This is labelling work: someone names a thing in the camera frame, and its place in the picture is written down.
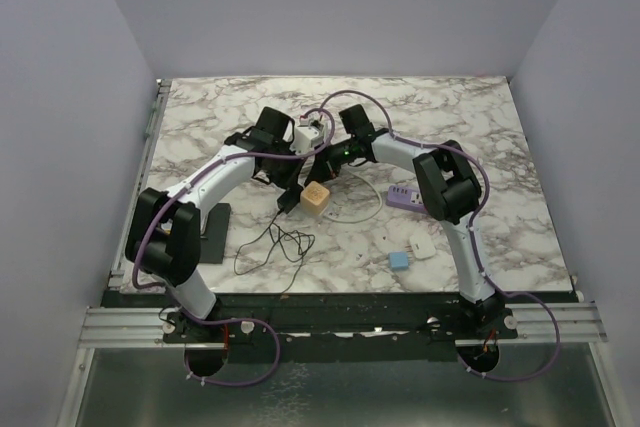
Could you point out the black mat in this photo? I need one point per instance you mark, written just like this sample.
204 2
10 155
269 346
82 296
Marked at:
214 232

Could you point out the aluminium frame rail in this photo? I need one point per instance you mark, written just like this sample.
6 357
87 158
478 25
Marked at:
121 328

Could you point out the white plug adapter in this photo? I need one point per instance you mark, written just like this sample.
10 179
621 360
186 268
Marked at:
422 246

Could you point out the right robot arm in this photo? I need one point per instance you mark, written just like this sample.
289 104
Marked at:
450 192

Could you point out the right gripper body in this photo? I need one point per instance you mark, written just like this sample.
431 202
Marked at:
334 156

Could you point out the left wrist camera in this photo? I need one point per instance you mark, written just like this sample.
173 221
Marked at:
308 135

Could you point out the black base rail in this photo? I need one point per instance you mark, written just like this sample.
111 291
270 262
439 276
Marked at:
328 328

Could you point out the black power adapter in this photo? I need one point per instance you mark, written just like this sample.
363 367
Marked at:
294 245

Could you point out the blue cube plug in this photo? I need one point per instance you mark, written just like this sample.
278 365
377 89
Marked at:
398 261

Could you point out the beige cube socket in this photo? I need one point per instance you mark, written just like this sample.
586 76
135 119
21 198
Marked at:
314 199

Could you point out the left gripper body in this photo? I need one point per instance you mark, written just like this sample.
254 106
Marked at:
283 171

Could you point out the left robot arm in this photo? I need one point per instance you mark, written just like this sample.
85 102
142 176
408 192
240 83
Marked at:
164 239

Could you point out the purple power strip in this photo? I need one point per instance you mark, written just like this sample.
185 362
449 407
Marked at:
405 198

